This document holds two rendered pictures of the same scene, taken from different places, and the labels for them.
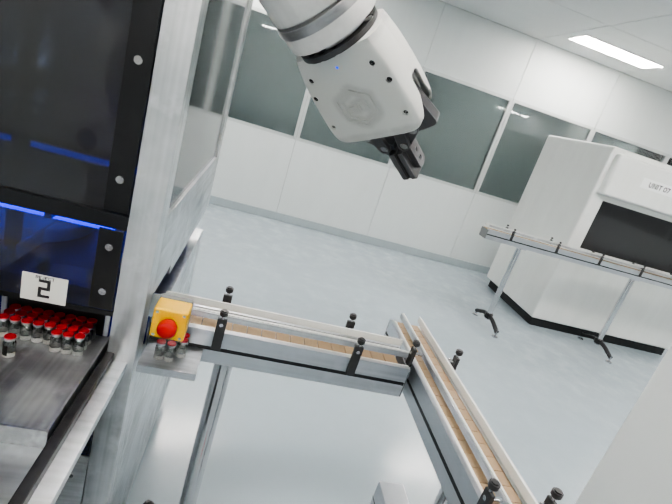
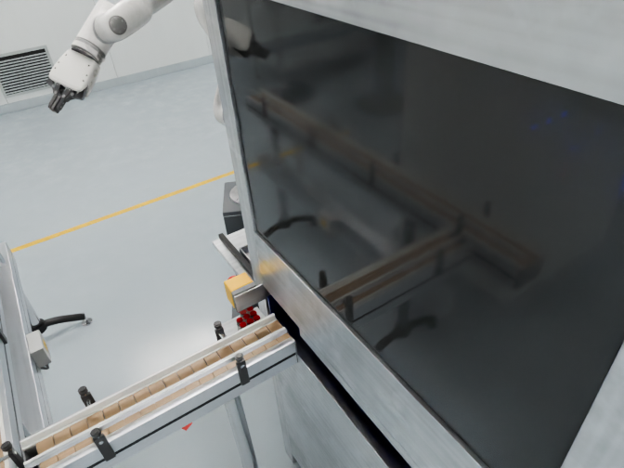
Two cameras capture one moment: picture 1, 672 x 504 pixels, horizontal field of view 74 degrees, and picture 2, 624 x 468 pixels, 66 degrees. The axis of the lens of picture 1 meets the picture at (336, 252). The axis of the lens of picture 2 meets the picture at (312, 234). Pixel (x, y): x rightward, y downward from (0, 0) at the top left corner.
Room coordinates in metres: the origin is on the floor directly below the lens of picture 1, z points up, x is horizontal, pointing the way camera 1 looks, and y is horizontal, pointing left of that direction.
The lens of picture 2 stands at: (1.91, 0.21, 1.96)
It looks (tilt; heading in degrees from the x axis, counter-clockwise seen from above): 37 degrees down; 163
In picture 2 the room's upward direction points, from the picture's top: 5 degrees counter-clockwise
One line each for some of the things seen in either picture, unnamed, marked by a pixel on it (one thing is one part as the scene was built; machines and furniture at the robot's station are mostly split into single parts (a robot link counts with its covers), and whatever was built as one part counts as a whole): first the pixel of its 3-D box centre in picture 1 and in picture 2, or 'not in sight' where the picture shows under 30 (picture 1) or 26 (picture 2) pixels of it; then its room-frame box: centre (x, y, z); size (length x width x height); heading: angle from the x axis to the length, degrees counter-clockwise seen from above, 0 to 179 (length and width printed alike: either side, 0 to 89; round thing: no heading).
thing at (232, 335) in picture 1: (287, 337); (169, 390); (1.07, 0.05, 0.92); 0.69 x 0.15 x 0.16; 103
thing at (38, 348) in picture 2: not in sight; (38, 348); (0.32, -0.48, 0.50); 0.12 x 0.05 x 0.09; 13
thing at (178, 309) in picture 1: (172, 317); (240, 292); (0.87, 0.30, 1.00); 0.08 x 0.07 x 0.07; 13
